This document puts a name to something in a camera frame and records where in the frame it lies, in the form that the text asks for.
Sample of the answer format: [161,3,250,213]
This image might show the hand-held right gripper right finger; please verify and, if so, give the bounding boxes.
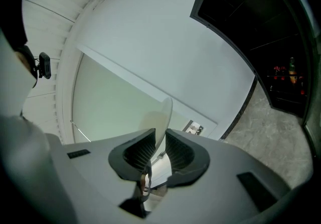
[165,129,210,188]

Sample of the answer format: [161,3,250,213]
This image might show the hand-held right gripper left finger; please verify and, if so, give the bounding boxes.
[108,129,156,181]

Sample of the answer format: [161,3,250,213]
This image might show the white round plate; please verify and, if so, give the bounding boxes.
[153,96,174,160]

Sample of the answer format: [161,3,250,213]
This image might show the black microwave oven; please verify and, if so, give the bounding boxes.
[190,0,311,118]

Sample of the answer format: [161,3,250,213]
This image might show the wide white roller blind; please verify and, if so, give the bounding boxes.
[72,52,219,143]

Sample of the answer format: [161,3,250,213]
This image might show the orange green-capped bottle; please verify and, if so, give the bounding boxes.
[288,56,298,84]

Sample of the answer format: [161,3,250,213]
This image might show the person's head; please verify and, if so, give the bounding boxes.
[14,49,36,80]

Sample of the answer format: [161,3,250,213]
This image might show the black head camera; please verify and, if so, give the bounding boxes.
[31,52,52,80]

